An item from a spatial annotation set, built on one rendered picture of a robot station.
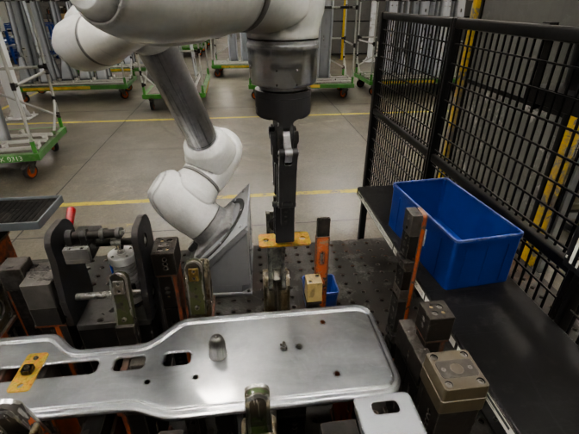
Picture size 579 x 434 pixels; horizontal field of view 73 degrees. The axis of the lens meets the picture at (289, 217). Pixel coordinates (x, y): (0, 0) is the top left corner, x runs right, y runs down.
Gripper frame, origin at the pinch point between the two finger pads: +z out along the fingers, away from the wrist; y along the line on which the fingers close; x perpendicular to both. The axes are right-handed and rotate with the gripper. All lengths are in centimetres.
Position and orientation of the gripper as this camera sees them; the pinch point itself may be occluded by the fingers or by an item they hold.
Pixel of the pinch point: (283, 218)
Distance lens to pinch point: 61.6
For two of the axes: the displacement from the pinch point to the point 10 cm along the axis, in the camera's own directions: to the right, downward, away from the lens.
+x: 9.9, -0.6, 1.1
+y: 1.3, 4.9, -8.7
